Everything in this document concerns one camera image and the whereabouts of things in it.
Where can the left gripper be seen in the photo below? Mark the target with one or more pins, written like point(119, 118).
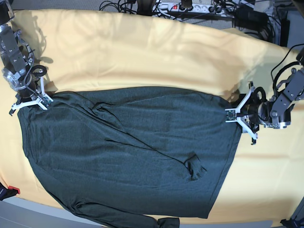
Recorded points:
point(249, 108)

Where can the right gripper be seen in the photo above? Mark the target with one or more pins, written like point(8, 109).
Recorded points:
point(30, 89)

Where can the dark teal long-sleeve shirt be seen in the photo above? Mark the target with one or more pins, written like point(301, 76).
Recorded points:
point(138, 157)

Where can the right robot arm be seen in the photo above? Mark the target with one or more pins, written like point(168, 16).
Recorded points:
point(20, 70)

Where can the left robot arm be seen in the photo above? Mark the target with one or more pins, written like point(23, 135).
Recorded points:
point(288, 87)

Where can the yellow table cover cloth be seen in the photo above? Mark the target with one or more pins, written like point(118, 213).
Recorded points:
point(96, 51)

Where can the black power adapter box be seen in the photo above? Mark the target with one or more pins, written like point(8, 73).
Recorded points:
point(250, 19)

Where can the red and black clamp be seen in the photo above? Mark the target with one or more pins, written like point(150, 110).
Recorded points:
point(8, 192)

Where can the white power strip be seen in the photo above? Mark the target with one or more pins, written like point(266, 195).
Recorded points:
point(171, 7)

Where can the black corner clamp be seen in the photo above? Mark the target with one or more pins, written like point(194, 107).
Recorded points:
point(293, 223)

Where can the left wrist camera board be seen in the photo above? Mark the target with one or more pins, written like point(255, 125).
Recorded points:
point(231, 116)

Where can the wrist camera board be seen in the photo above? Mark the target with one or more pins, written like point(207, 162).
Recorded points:
point(45, 102)
point(231, 116)

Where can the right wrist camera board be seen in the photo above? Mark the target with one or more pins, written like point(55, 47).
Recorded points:
point(45, 102)

